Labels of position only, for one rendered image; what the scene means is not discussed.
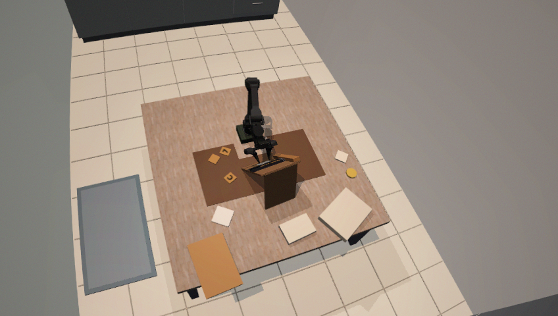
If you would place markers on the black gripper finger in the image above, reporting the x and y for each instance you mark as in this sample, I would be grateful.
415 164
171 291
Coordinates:
256 157
268 150

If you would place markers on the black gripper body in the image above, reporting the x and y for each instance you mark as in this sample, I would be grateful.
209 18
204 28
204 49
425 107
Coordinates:
253 150

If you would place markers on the tan flat rectangular board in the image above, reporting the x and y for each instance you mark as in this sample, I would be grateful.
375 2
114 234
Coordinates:
214 265

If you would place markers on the yellow flat disc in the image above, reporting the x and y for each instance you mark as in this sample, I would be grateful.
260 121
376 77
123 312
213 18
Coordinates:
351 173

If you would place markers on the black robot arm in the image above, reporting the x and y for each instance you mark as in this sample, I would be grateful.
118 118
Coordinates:
254 119

